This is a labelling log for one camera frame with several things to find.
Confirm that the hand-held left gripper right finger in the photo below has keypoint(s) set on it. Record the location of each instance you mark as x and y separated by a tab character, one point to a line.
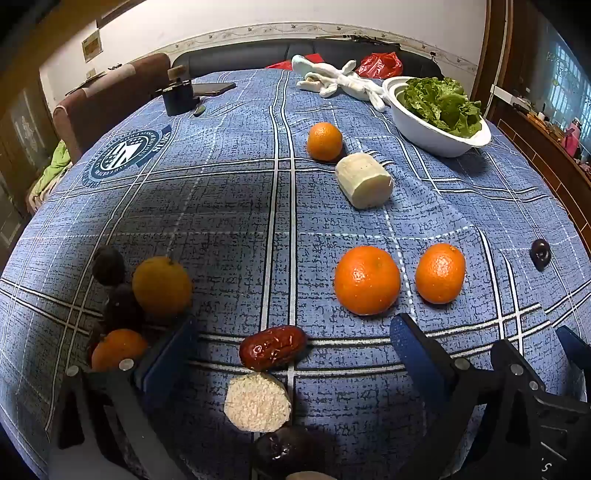
411	355

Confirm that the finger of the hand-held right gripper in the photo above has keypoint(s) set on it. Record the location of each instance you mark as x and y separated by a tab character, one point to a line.
572	344

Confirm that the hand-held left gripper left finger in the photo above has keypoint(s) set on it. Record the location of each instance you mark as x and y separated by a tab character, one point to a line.
171	360

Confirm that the small orange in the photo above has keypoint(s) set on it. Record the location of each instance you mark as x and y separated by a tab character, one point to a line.
117	350
325	141

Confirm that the yellowish orange with stem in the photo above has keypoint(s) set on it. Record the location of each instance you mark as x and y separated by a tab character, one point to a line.
161	288

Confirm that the dark purple passion fruit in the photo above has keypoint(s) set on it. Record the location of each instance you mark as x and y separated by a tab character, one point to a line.
540	253
286	450
108	266
121	307

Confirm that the oval orange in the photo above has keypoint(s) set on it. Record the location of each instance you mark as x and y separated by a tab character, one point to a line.
440	279

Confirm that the large orange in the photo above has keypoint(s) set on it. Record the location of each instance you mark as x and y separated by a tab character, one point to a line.
367	279

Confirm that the long white yam chunk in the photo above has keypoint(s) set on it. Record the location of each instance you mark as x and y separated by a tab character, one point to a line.
364	180

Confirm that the blue plaid tablecloth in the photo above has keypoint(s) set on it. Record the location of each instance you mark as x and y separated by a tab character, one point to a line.
277	207

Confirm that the wooden cabinet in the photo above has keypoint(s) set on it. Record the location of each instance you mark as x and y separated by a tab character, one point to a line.
554	157

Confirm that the pink bottle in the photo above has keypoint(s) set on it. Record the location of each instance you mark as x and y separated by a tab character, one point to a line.
572	136

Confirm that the white bowl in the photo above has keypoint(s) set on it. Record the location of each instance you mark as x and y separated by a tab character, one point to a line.
429	138

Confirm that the green cloth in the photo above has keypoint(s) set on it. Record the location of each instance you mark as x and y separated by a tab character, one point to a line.
51	170

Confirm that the green lettuce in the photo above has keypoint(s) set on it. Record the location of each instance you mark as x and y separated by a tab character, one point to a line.
443	104

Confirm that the black device with wooden knob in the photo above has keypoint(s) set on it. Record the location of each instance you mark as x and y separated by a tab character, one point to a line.
178	99

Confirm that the brown armchair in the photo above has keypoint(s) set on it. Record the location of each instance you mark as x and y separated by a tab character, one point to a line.
101	106

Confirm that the black smartphone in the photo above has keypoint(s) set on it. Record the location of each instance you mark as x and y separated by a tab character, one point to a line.
214	88

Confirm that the red plastic bag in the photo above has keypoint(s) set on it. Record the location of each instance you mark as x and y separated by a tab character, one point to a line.
381	64

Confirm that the black leather sofa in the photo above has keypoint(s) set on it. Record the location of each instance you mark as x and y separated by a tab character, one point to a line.
240	55

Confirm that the red flat packet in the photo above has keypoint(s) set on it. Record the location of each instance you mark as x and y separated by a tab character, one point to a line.
286	64

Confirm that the wall socket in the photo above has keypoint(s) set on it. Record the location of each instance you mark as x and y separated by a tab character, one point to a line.
91	73

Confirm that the yellow wall notice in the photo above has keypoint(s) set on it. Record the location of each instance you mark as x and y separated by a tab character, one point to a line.
91	45

